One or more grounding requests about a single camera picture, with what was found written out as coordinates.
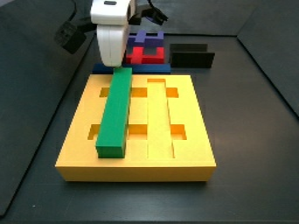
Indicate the purple forked block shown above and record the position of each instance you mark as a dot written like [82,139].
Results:
[141,39]

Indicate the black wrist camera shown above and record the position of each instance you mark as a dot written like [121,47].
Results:
[68,37]

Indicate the red forked block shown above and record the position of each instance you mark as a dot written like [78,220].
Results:
[136,57]

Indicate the yellow slotted board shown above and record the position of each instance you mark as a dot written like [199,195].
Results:
[167,144]

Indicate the green bar block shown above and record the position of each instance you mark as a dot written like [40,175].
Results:
[112,130]

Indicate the blue bar block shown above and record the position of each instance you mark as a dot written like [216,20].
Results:
[137,69]

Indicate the black angle bracket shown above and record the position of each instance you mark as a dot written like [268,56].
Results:
[189,56]

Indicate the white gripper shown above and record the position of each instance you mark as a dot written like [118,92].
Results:
[109,15]

